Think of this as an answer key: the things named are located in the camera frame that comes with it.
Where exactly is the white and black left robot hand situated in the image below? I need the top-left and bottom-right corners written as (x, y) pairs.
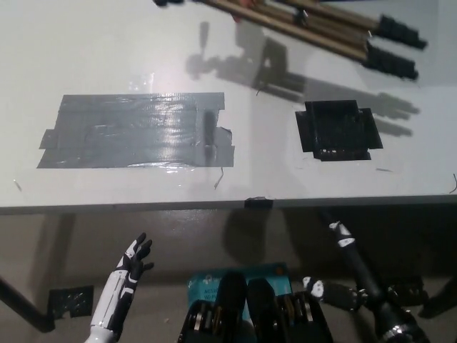
top-left (89, 232), bottom-right (155, 332)

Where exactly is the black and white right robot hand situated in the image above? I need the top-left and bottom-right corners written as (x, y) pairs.
top-left (302, 210), bottom-right (390, 316)

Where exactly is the bronze and black camera tripod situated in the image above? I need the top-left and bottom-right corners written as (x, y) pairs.
top-left (153, 0), bottom-right (429, 83)

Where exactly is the black table leg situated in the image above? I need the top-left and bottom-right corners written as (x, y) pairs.
top-left (417, 274), bottom-right (457, 319)
top-left (0, 273), bottom-right (56, 334)

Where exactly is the teal cardboard box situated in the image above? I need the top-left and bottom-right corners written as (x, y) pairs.
top-left (187, 262), bottom-right (293, 322)

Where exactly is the small black tape strip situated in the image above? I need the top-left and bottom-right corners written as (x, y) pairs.
top-left (244, 196), bottom-right (274, 210)

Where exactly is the square black tape patch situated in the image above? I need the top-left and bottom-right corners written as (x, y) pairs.
top-left (294, 99), bottom-right (384, 162)

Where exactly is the clear tape patch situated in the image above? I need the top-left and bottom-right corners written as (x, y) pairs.
top-left (125, 72), bottom-right (155, 94)

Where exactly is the grey duct tape patch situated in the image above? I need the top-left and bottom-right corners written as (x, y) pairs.
top-left (35, 91), bottom-right (236, 171)

